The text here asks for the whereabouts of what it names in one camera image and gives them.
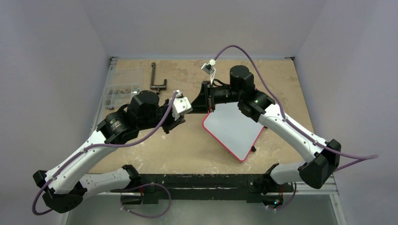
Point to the pink framed whiteboard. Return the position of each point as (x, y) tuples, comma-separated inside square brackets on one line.
[(234, 131)]

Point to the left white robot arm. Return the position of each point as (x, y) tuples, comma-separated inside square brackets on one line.
[(66, 185)]

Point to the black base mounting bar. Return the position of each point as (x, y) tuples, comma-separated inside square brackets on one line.
[(252, 188)]

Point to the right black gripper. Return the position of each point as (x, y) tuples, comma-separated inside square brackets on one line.
[(208, 99)]

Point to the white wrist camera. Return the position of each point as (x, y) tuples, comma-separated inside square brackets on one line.
[(210, 69), (181, 105)]

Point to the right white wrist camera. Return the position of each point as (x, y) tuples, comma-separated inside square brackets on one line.
[(210, 69)]

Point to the clear plastic screw box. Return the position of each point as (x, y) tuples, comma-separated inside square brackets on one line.
[(124, 85)]

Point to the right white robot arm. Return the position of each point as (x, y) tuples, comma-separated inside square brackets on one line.
[(321, 158)]

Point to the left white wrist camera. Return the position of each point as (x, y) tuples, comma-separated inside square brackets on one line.
[(181, 105)]

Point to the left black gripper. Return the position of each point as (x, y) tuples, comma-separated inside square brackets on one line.
[(172, 123)]

